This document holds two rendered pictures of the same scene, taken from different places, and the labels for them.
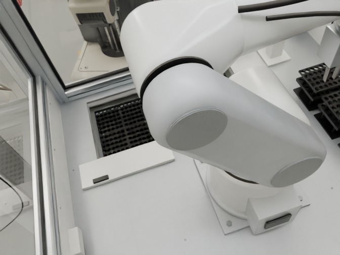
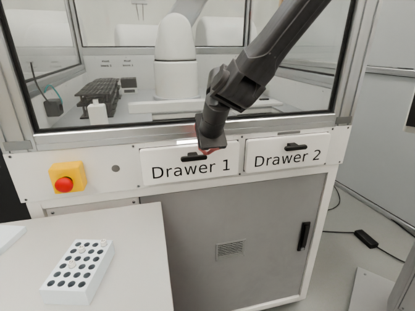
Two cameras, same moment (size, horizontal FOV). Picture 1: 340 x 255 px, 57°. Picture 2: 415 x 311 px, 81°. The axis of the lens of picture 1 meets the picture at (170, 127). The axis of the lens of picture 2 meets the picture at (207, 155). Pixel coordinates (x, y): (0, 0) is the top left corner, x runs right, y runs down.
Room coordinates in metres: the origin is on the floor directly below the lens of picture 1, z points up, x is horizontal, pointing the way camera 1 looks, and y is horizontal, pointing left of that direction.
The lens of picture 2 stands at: (1.53, -0.16, 1.19)
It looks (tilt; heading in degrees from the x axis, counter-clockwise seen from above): 25 degrees down; 174
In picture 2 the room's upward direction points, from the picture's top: straight up
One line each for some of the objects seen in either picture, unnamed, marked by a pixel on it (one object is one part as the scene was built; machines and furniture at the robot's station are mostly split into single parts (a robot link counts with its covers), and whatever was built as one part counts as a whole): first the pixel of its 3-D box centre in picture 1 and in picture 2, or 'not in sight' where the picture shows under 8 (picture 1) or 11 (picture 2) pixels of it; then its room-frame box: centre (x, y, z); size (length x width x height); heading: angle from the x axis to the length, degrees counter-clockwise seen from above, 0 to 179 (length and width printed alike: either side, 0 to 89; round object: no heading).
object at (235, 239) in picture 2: not in sight; (187, 200); (0.40, -0.15, 0.40); 1.03 x 0.95 x 0.80; 98
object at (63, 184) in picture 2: not in sight; (65, 184); (0.97, -0.46, 0.88); 0.04 x 0.03 x 0.04; 98
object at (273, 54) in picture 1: (275, 44); not in sight; (0.79, -0.41, 1.00); 0.09 x 0.08 x 0.10; 8
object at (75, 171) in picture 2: not in sight; (68, 177); (0.94, -0.46, 0.88); 0.07 x 0.05 x 0.07; 98
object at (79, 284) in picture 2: not in sight; (81, 268); (1.16, -0.37, 0.78); 0.12 x 0.08 x 0.04; 172
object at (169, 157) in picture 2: not in sight; (191, 162); (0.88, -0.14, 0.87); 0.29 x 0.02 x 0.11; 98
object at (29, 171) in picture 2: not in sight; (181, 118); (0.40, -0.16, 0.87); 1.02 x 0.95 x 0.14; 98
